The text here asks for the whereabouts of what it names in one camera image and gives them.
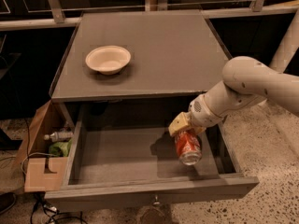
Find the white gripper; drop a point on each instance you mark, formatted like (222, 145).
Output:
(200, 115)

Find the red coke can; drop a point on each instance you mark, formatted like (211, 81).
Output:
(188, 148)

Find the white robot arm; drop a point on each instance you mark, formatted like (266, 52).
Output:
(245, 82)

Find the open grey top drawer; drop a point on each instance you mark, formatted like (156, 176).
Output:
(127, 167)

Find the metal drawer knob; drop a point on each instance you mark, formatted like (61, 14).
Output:
(156, 202)

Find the grey wooden cabinet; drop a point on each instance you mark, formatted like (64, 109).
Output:
(173, 53)

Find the white paper bowl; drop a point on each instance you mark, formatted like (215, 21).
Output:
(108, 60)

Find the clear plastic bottle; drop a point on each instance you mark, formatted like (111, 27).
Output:
(58, 136)

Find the green plastic bag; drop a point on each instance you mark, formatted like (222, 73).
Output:
(60, 149)

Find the brown cardboard box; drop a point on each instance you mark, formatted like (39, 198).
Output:
(43, 171)

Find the metal window railing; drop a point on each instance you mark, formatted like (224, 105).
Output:
(35, 14)

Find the white diagonal support post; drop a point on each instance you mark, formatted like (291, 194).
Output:
(286, 44)

